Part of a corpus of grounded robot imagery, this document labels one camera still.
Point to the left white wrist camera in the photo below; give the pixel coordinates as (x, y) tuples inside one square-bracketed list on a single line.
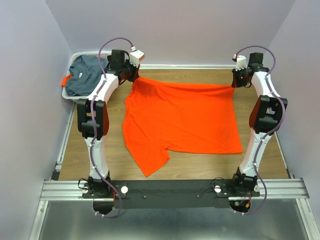
[(135, 57)]

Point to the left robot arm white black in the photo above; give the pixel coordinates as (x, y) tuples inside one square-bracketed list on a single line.
[(93, 120)]

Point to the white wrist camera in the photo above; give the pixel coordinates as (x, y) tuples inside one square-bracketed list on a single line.
[(135, 57), (240, 62)]

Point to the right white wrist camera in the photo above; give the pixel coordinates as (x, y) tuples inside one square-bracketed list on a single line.
[(240, 62)]

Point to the orange t shirt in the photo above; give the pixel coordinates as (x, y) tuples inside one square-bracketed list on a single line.
[(180, 117)]

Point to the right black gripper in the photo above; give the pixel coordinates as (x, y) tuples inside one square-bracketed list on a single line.
[(235, 83)]

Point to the grey blue t shirt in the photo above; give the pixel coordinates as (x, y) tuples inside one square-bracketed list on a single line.
[(86, 74)]

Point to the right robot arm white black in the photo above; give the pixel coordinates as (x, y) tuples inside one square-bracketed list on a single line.
[(265, 119)]

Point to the white plastic laundry basket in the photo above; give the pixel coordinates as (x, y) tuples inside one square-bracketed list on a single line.
[(103, 54)]

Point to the aluminium frame rail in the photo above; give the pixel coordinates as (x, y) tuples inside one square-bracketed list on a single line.
[(290, 188)]

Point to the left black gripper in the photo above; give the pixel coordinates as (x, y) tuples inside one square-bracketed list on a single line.
[(135, 74)]

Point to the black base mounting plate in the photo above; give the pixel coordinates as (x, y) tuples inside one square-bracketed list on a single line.
[(167, 194)]

